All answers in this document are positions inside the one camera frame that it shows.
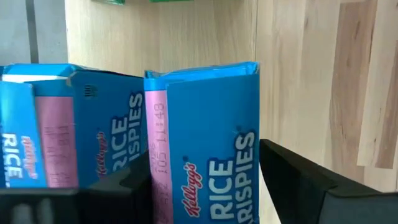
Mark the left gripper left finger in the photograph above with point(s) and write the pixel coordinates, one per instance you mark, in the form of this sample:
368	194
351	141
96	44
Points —
124	202

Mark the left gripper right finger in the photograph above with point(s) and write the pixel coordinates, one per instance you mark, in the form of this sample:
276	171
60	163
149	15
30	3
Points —
304	199

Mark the blue Rice Krispies cereal box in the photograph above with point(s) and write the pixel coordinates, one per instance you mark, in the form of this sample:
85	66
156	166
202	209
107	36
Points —
102	109
15	124
211	124

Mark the green Apple Jacks cereal box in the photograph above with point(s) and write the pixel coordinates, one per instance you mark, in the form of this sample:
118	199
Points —
109	1

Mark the wooden shelf with black frame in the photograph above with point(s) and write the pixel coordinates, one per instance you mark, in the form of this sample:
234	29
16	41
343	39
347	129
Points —
186	31

